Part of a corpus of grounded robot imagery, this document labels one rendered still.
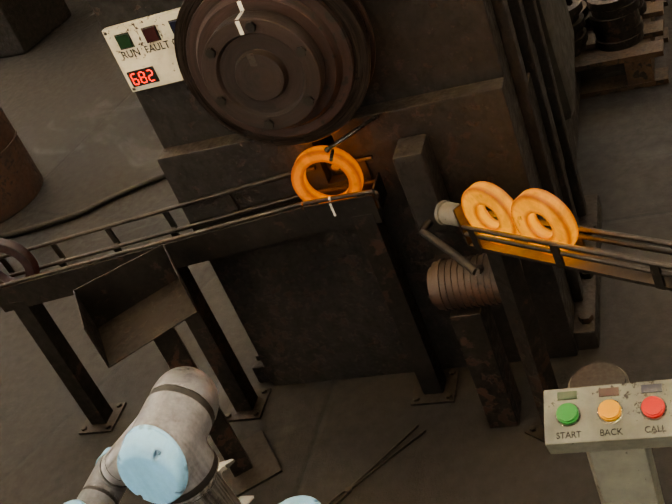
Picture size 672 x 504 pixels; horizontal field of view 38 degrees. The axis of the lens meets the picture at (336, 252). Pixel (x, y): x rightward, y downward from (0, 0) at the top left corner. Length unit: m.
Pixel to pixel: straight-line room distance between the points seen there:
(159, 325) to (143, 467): 1.02
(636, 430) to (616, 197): 1.70
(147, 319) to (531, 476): 1.06
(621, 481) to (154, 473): 0.87
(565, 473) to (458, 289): 0.55
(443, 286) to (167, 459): 1.06
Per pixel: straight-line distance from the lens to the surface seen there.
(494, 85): 2.38
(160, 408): 1.58
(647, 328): 2.89
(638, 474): 1.91
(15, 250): 3.03
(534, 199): 2.07
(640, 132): 3.75
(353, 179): 2.46
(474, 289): 2.38
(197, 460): 1.58
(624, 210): 3.36
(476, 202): 2.21
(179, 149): 2.70
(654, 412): 1.82
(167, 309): 2.58
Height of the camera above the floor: 1.92
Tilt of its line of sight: 32 degrees down
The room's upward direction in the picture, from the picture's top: 23 degrees counter-clockwise
